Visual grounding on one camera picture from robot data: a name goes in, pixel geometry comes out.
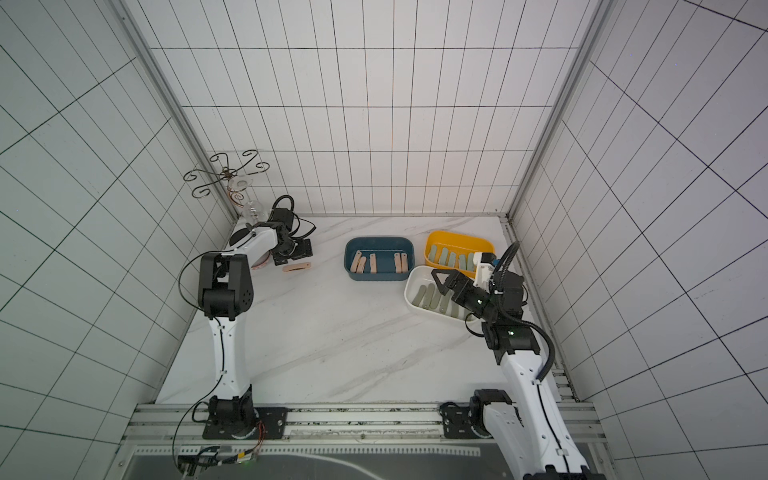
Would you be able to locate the clear glass on rack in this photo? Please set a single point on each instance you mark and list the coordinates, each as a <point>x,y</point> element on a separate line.
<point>254,212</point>

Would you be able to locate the dark teal storage box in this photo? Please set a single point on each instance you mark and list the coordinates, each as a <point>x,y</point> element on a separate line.
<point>384,247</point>

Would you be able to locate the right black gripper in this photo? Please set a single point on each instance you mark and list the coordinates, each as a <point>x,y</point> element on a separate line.
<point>454,285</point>

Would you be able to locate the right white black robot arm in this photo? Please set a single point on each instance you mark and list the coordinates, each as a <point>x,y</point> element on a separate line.
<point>523,419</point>

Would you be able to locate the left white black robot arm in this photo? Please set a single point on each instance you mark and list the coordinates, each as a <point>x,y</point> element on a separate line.
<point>225,295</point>

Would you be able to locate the yellow storage box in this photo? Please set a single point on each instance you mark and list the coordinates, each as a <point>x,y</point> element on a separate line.
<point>461,244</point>

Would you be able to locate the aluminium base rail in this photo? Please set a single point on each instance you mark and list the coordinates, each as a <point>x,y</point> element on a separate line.
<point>315,422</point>

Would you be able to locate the metal scroll cup rack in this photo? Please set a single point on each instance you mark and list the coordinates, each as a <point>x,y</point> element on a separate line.
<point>233,178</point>

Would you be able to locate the white storage box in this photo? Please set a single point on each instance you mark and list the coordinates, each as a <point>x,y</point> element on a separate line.
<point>422,275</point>

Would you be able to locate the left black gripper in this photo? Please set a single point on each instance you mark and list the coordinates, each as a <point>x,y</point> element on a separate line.
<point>304,250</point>

